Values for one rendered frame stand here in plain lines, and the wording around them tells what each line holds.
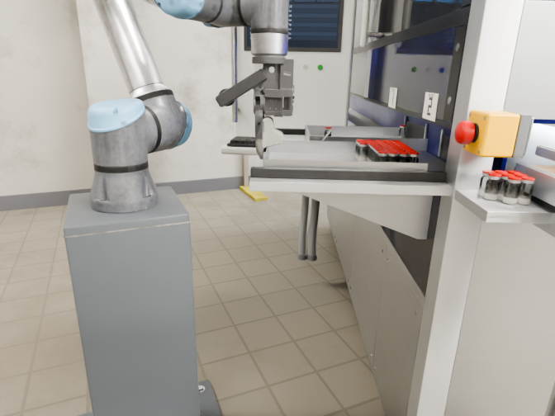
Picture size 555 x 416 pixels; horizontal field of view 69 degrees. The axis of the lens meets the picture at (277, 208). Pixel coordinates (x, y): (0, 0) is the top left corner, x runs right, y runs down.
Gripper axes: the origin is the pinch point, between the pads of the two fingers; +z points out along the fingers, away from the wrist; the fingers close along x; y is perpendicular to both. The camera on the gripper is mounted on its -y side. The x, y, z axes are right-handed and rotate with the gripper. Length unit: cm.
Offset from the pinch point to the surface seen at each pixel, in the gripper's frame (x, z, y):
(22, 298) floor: 84, 92, -121
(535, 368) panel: -13, 45, 64
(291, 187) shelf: -11.1, 4.6, 7.4
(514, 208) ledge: -24, 4, 44
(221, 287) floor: 100, 92, -25
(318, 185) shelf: -11.1, 4.0, 12.6
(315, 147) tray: 19.4, 1.8, 14.3
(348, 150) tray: 19.3, 2.5, 22.9
